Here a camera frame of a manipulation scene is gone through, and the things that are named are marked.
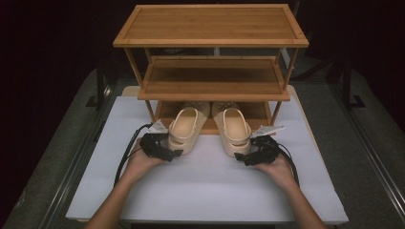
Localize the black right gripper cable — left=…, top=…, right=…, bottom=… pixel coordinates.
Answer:
left=276, top=142, right=301, bottom=188

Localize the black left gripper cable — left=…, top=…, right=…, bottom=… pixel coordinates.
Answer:
left=113, top=122, right=155, bottom=188

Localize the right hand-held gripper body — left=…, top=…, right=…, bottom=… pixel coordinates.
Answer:
left=249, top=124, right=287, bottom=166

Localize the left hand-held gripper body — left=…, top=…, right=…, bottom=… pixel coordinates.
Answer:
left=139, top=119, right=175, bottom=160

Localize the person's left hand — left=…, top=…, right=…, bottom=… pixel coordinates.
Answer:
left=121, top=136, right=166, bottom=187

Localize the wooden three-tier shoe rack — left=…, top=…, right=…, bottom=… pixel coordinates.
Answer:
left=112, top=3, right=310, bottom=135

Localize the cream clog shoe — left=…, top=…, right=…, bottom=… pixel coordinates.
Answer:
left=211, top=100, right=254, bottom=158
left=167, top=100, right=211, bottom=156

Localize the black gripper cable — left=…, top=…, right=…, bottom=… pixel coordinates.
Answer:
left=276, top=142, right=301, bottom=188
left=113, top=122, right=155, bottom=188

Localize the white table sheet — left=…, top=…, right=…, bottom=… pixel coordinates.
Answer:
left=65, top=95, right=350, bottom=224

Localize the person's right hand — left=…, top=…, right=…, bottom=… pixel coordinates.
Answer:
left=253, top=150, right=300, bottom=193

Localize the black metal stand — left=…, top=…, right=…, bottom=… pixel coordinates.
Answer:
left=85, top=60, right=113, bottom=111
left=340, top=60, right=367, bottom=111

